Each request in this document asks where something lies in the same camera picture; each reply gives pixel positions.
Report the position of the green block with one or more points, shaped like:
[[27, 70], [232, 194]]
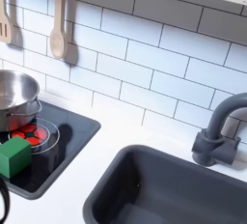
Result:
[[13, 157]]

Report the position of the grey sink basin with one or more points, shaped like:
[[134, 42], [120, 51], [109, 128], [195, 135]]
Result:
[[167, 189]]

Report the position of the wooden spoon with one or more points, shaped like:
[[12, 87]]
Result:
[[59, 38]]

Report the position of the wooden slotted spatula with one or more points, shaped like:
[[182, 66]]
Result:
[[4, 22]]

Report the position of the grey tap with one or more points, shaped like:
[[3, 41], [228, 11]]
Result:
[[215, 137]]

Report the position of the black stove top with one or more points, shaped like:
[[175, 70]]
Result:
[[69, 137]]

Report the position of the steel pot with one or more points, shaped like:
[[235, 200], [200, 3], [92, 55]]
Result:
[[16, 96]]

